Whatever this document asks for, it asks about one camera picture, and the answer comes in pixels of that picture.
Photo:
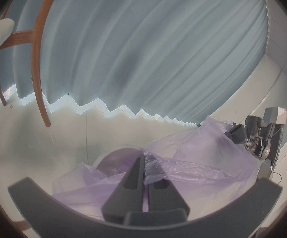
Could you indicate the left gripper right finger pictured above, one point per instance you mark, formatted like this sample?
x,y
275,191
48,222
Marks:
x,y
170,197

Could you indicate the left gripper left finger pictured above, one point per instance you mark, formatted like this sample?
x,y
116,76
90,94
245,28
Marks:
x,y
118,197

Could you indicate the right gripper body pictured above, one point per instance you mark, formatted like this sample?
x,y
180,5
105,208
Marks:
x,y
239,134

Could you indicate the purple plastic bag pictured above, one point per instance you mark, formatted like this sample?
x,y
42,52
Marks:
x,y
195,157

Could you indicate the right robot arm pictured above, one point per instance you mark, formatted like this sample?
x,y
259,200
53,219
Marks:
x,y
273,137

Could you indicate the white trash bin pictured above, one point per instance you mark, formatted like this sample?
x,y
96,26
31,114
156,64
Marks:
x,y
99,160

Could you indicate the pale blue curtain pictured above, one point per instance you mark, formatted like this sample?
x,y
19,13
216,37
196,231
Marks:
x,y
146,46

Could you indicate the white cushioned wooden chair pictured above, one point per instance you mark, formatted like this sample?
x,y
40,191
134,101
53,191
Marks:
x,y
36,58

